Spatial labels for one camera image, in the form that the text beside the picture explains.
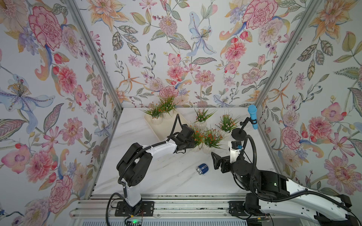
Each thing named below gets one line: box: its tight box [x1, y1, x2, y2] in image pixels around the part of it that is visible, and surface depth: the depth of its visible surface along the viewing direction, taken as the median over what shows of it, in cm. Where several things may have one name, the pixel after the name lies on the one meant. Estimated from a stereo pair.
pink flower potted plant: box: [139, 101, 167, 125], surface depth 106 cm
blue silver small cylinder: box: [195, 163, 209, 176], surface depth 87 cm
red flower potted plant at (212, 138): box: [201, 127, 228, 155], surface depth 90 cm
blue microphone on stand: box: [231, 104, 258, 142], surface depth 97 cm
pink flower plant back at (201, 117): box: [192, 107, 218, 130], surface depth 105 cm
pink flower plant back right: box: [214, 113, 244, 137], surface depth 99 cm
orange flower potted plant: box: [157, 95, 178, 120], surface depth 106 cm
